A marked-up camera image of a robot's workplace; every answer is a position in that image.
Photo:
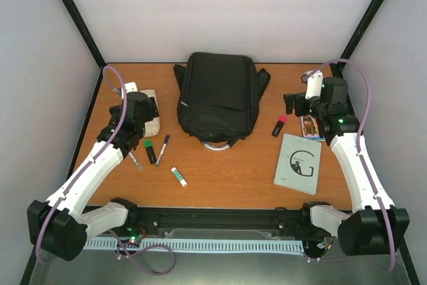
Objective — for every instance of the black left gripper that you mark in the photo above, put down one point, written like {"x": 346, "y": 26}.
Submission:
{"x": 151, "y": 111}

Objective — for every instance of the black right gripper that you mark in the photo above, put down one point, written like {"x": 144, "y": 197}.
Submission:
{"x": 300, "y": 109}

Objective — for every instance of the grey book with G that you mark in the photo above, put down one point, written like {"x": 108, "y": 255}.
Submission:
{"x": 298, "y": 164}

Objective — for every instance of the black student backpack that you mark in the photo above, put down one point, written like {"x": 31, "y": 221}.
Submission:
{"x": 219, "y": 98}

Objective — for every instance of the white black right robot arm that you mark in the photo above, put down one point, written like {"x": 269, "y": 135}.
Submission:
{"x": 375, "y": 226}

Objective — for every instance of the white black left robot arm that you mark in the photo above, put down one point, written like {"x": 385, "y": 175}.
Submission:
{"x": 59, "y": 225}

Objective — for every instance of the pink cap black highlighter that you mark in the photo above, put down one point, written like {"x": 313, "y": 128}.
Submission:
{"x": 279, "y": 125}

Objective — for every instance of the beige fabric pencil case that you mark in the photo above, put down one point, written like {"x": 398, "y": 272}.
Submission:
{"x": 152, "y": 128}

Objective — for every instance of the dog picture book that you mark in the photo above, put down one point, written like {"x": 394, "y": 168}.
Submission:
{"x": 309, "y": 128}

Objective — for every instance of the green cap black highlighter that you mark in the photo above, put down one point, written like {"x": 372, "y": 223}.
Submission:
{"x": 150, "y": 151}

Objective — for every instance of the blue cap white marker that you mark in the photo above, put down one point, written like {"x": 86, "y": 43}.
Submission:
{"x": 162, "y": 151}

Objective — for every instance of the silver grey pen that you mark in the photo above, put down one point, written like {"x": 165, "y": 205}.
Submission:
{"x": 135, "y": 161}

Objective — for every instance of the white green glue stick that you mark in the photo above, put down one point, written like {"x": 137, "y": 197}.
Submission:
{"x": 179, "y": 176}

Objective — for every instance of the small green lit circuit board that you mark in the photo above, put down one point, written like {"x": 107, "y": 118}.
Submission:
{"x": 136, "y": 234}

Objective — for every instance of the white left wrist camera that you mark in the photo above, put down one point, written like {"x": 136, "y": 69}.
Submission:
{"x": 129, "y": 87}

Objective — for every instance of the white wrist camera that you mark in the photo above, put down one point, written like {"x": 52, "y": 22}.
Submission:
{"x": 314, "y": 82}
{"x": 129, "y": 87}

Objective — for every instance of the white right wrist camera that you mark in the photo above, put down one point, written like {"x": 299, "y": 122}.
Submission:
{"x": 314, "y": 82}

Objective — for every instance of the light blue cable duct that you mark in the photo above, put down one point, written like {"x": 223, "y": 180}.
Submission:
{"x": 206, "y": 246}

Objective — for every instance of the black left frame post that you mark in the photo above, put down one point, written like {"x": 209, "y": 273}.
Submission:
{"x": 82, "y": 28}

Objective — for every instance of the black frame post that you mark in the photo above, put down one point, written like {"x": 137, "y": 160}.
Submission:
{"x": 82, "y": 28}
{"x": 361, "y": 28}

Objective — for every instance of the black right frame post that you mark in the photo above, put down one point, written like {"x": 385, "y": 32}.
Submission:
{"x": 361, "y": 28}

